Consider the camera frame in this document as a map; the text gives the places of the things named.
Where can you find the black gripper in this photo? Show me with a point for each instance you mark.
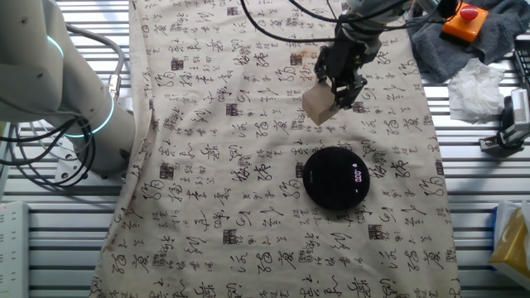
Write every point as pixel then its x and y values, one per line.
pixel 352 58

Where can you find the light wooden cube block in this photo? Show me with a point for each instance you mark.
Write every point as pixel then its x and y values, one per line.
pixel 319 103

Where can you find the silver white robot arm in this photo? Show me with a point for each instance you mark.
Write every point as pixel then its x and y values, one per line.
pixel 41 83

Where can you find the black round digital scale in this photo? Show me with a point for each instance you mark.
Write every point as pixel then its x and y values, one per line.
pixel 331 178

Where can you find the grey towel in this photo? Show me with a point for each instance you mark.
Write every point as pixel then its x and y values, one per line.
pixel 439 58

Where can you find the beige calligraphy print cloth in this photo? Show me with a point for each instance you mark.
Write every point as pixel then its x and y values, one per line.
pixel 248 186

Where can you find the orange emergency stop box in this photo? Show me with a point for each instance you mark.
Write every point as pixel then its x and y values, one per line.
pixel 463 25

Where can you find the crumpled white tissue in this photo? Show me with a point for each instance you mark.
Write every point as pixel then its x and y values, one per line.
pixel 476 91

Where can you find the black keyboard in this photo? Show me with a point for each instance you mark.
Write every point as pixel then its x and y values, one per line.
pixel 523 68

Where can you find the yellow tissue pack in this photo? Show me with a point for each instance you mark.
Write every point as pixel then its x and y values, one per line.
pixel 511 244

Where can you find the white power strip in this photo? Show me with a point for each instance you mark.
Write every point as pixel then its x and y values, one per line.
pixel 12 248

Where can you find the small silver camera on stand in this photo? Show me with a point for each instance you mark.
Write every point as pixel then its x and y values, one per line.
pixel 517 120

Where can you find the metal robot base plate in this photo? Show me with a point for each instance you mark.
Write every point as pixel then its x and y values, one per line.
pixel 70 169

